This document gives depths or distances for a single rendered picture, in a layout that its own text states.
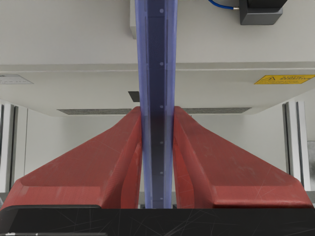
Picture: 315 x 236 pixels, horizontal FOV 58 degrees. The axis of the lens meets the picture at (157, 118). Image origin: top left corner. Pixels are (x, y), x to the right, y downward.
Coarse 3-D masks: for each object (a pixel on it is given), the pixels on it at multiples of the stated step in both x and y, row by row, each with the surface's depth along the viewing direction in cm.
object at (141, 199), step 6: (0, 192) 18; (6, 192) 18; (174, 192) 18; (312, 192) 18; (144, 198) 17; (174, 198) 17; (312, 198) 17; (138, 204) 17; (144, 204) 17; (174, 204) 17
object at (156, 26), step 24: (144, 0) 9; (168, 0) 9; (144, 24) 10; (168, 24) 10; (144, 48) 10; (168, 48) 10; (144, 72) 11; (168, 72) 11; (144, 96) 11; (168, 96) 11; (144, 120) 12; (168, 120) 12; (144, 144) 13; (168, 144) 13; (144, 168) 13; (168, 168) 13; (144, 192) 14; (168, 192) 14
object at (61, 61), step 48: (0, 0) 44; (48, 0) 43; (96, 0) 43; (192, 0) 43; (288, 0) 43; (0, 48) 43; (48, 48) 42; (96, 48) 42; (192, 48) 42; (240, 48) 42; (288, 48) 42; (0, 96) 63; (48, 96) 64; (96, 96) 64; (192, 96) 65; (240, 96) 65; (288, 96) 65
